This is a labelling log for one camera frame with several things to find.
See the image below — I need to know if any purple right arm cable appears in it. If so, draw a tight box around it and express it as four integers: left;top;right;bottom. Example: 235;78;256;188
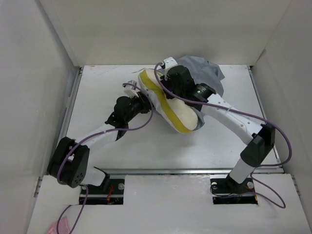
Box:
154;62;292;209

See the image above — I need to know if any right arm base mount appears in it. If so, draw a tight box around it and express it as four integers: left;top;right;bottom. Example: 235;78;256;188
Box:
210;175;258;205

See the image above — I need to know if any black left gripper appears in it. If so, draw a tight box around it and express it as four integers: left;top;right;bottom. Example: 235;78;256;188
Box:
124;92;157;123

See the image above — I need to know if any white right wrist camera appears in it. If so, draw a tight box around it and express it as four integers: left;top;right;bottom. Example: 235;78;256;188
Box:
161;57;178;70

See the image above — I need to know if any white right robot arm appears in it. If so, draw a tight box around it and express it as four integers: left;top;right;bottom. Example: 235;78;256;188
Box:
161;65;275;193

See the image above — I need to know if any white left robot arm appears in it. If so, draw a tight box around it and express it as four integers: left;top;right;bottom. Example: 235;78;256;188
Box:
47;93;152;194

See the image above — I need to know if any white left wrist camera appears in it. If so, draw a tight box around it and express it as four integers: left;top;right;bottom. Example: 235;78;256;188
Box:
123;80;138;98

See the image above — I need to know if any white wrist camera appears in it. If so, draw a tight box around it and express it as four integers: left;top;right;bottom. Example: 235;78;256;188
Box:
161;57;178;70
123;80;138;98

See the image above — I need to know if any pink plastic bag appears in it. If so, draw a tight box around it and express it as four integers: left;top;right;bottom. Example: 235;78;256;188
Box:
46;216;70;234

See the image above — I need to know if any cream and yellow pillow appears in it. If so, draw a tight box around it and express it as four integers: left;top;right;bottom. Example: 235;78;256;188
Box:
138;68;198;134

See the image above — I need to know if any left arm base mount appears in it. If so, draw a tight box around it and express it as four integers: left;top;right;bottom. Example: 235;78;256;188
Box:
78;167;125;205

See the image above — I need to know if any grey fabric pillowcase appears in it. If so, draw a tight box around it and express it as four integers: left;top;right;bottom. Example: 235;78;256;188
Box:
146;54;226;132

